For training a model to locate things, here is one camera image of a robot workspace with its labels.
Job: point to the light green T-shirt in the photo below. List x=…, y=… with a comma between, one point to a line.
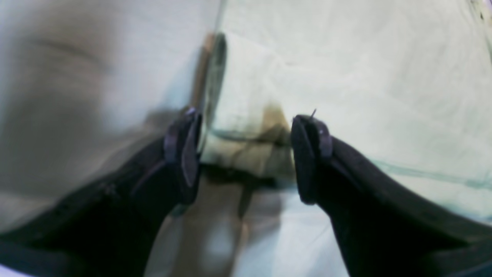
x=408, y=83

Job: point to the green table cloth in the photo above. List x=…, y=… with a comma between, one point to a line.
x=87, y=83

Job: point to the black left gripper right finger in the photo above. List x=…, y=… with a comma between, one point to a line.
x=382, y=228

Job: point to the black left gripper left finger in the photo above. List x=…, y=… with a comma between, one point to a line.
x=108, y=227

